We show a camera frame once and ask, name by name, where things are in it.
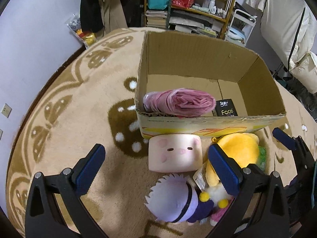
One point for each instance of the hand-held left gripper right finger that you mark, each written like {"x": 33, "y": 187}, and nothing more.
{"x": 223, "y": 171}

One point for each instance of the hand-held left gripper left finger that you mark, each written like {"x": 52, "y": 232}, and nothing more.
{"x": 90, "y": 168}

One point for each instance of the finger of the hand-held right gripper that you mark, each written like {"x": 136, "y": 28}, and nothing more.
{"x": 284, "y": 138}

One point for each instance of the yellow plush toy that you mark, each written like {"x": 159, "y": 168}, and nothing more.
{"x": 235, "y": 145}

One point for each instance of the green white soft packet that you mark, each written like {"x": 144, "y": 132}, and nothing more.
{"x": 262, "y": 158}

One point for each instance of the pink pig face cushion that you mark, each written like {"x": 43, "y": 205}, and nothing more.
{"x": 173, "y": 153}

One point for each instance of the cardboard box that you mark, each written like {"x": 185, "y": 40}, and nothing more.
{"x": 188, "y": 62}

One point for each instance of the black tissue pack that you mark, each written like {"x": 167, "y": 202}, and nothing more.
{"x": 226, "y": 109}

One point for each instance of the pink rolled cloth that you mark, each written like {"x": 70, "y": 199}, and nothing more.
{"x": 188, "y": 101}

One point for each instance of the beige patterned rug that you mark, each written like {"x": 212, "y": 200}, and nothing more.
{"x": 111, "y": 62}

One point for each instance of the light blue cloth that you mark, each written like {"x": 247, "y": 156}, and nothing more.
{"x": 235, "y": 35}

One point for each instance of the white padded duvet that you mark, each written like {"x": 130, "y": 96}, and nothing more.
{"x": 279, "y": 17}

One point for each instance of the white trolley cart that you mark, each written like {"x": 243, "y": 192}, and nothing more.
{"x": 237, "y": 14}

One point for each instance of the plastic bag of toys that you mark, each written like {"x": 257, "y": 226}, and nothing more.
{"x": 85, "y": 36}

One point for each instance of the dark grey bag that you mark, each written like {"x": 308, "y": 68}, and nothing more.
{"x": 245, "y": 12}

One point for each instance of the wooden shelf rack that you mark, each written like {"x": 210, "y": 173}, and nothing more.
{"x": 229, "y": 14}

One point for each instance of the pile of papers and magazines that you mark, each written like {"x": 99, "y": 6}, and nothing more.
{"x": 193, "y": 23}

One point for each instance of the row of cosmetic bottles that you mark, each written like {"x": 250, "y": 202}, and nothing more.
{"x": 206, "y": 1}

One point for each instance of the beige hanging garment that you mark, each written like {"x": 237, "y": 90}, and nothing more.
{"x": 114, "y": 10}

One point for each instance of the black hanging coat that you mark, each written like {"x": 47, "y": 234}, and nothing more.
{"x": 90, "y": 7}

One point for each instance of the stack of books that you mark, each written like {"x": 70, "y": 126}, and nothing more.
{"x": 156, "y": 18}

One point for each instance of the black hanging bag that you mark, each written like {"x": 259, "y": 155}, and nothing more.
{"x": 133, "y": 5}

